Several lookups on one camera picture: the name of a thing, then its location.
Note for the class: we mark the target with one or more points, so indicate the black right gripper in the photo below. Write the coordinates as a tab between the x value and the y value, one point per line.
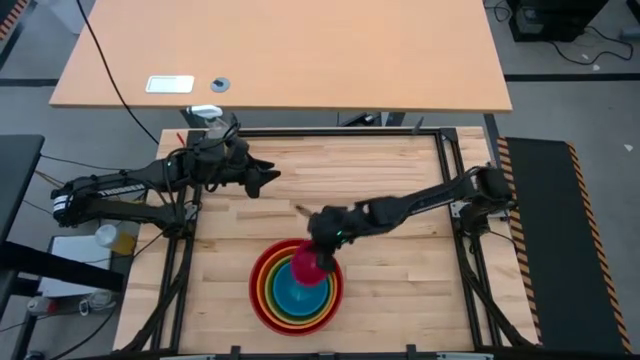
335	225

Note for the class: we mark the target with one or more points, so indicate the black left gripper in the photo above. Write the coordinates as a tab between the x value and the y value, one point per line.
225	165

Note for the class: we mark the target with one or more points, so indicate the small pink-red plastic bowl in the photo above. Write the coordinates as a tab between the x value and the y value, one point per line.
305	267

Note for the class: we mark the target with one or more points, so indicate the blue plastic bowl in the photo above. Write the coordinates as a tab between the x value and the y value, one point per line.
295	301

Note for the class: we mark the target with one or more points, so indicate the yellow plastic bowl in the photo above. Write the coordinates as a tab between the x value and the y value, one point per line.
296	322

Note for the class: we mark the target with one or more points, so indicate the lime green plastic bowl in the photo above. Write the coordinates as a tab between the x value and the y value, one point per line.
267	296

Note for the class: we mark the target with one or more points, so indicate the orange plastic bowl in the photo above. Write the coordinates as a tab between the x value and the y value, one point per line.
296	326

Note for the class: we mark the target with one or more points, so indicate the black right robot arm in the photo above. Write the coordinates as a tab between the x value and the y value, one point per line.
430	197

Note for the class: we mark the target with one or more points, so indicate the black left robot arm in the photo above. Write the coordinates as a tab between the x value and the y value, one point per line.
120	190

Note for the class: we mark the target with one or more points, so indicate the stack of rainbow nested bowls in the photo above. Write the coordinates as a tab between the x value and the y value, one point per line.
253	290

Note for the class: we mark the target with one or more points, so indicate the grey round desk grommet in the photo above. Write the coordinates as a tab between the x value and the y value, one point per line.
220	85

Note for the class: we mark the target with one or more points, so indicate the white flat rectangular device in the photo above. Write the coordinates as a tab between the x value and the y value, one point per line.
170	84

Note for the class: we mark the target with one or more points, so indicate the light brown wooden desk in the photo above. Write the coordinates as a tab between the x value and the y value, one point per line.
300	50

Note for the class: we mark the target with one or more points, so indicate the plastic bottle with white cap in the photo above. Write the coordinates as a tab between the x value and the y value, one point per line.
112	239

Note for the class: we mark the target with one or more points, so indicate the white flat box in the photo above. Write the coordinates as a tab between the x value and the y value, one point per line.
70	270

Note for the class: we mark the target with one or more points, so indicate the black mat with hazard stripes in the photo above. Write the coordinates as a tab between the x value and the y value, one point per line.
565	240

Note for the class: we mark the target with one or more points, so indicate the black computer tower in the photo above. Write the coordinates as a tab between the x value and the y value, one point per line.
555	17

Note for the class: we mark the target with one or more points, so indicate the white camera on frame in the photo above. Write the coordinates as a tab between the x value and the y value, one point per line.
204	111

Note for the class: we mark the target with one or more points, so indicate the black metal table frame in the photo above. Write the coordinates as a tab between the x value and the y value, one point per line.
180	280

